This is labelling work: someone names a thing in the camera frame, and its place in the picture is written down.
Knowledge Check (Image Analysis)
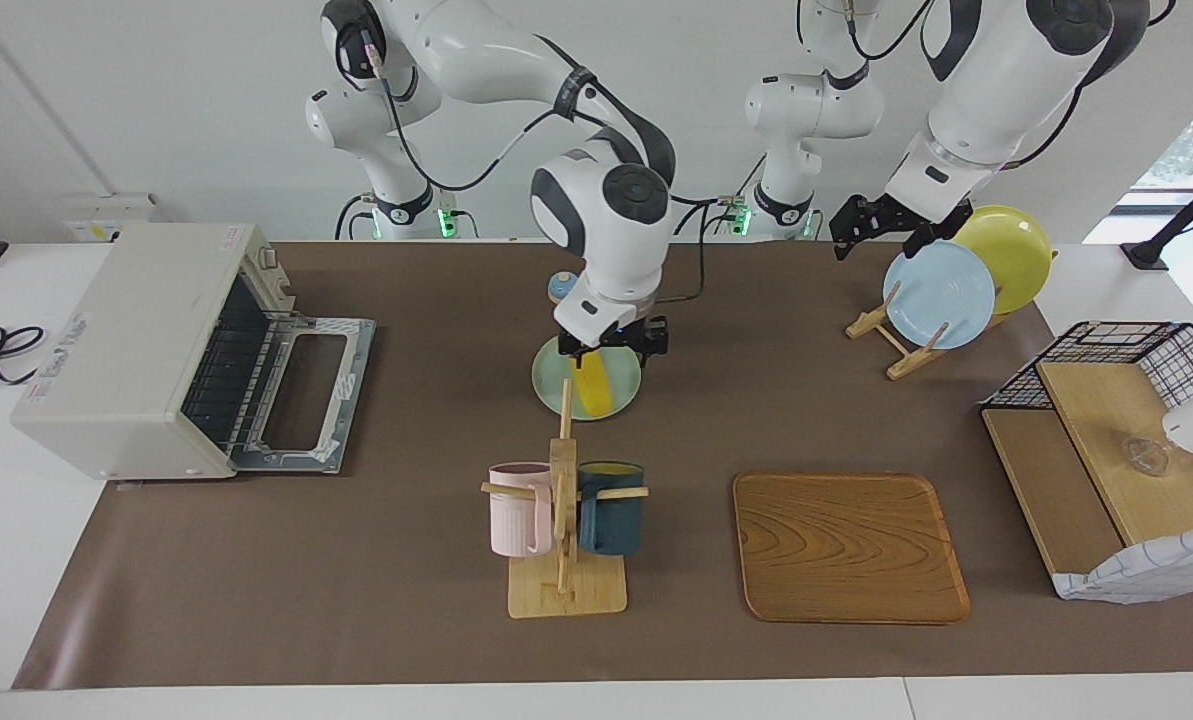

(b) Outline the wooden step shelf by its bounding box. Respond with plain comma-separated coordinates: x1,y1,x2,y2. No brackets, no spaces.
983,360,1193,579

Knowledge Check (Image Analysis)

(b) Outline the pink mug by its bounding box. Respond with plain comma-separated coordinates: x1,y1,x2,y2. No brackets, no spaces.
488,462,555,558

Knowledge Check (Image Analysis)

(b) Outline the wooden serving tray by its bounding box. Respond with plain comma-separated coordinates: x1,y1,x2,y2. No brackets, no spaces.
733,472,971,625

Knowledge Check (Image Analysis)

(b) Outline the white checked cloth liner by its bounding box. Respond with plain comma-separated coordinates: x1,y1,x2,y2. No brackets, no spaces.
1053,528,1193,605

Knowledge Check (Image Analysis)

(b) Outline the yellow plate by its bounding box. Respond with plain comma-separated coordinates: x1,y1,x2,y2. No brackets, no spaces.
951,205,1055,317

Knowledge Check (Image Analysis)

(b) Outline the wooden plate rack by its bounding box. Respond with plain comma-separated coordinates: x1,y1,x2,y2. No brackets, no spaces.
846,250,1057,382

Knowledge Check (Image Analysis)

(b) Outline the small clear glass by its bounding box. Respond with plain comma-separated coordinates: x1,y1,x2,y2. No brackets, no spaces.
1121,435,1173,479

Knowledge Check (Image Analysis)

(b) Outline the black angled stand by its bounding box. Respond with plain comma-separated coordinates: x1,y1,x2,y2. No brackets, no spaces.
1121,160,1193,272

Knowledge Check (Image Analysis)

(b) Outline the brown table mat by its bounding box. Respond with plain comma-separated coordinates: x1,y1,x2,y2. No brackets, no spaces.
13,240,1193,691

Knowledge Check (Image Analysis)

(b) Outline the beige toaster oven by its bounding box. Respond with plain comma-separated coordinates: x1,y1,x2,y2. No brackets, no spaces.
11,222,377,481

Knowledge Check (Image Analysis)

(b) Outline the oven door with glass window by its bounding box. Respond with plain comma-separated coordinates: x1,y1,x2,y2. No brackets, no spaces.
231,315,377,477

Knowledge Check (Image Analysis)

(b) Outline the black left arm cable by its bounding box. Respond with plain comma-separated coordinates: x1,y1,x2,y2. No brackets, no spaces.
796,0,1173,173

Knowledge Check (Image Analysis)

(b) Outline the light blue plate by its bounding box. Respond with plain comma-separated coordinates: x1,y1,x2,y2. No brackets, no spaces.
883,241,997,351

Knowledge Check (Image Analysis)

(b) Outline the yellow corn cob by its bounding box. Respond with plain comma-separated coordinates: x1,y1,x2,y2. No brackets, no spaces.
576,350,616,420

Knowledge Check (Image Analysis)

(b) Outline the pale green plate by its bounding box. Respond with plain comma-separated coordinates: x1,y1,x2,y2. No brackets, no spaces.
532,335,644,422

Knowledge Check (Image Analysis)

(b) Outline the white wall box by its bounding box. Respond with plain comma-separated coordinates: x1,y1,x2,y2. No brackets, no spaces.
61,193,173,244

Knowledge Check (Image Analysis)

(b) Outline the wooden mug tree stand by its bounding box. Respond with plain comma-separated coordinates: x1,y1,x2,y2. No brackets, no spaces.
481,378,650,619

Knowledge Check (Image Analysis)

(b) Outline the black wire basket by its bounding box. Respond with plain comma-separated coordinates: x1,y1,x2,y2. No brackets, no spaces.
981,321,1193,601

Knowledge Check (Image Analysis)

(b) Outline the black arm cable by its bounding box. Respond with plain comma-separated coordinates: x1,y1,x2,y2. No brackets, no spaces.
796,0,1173,173
334,25,757,303

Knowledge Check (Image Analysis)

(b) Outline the dark blue mug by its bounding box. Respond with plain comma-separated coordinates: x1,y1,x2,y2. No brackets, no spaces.
578,461,647,557

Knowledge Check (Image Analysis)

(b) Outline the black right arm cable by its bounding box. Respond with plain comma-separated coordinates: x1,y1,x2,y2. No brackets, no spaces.
334,25,757,303

